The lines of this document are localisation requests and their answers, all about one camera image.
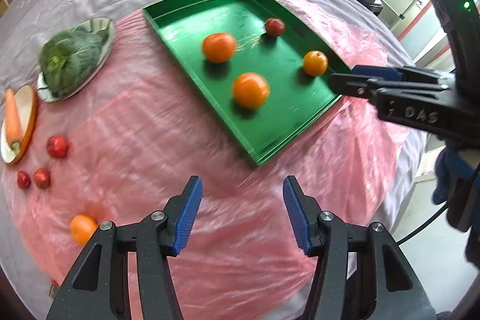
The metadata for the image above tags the orange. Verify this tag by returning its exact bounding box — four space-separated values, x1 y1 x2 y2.
69 214 98 246
302 50 329 77
232 73 270 110
202 32 237 63

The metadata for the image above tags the small red apple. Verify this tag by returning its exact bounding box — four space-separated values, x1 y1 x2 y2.
16 171 31 189
32 168 50 189

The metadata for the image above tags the right blue gloved hand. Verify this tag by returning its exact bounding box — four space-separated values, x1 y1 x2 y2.
430 147 480 268

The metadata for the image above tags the red cased smartphone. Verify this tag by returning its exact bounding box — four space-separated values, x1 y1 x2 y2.
49 280 60 300

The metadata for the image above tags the green rectangular tray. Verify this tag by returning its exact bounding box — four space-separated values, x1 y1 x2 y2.
143 0 350 166

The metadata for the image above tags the pink plastic sheet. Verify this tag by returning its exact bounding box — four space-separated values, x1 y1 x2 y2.
0 0 421 320

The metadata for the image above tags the orange carrot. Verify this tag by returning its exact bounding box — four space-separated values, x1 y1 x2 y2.
5 88 24 154

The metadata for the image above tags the orange rimmed plate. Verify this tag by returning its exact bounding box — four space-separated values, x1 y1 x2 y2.
1 85 38 165

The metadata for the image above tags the green leafy vegetable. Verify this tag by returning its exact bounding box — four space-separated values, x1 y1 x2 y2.
39 26 108 98

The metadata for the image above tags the silver patterned plate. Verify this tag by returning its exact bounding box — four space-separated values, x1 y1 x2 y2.
37 17 116 103

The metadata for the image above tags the black cable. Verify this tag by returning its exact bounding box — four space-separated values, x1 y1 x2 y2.
395 176 474 245

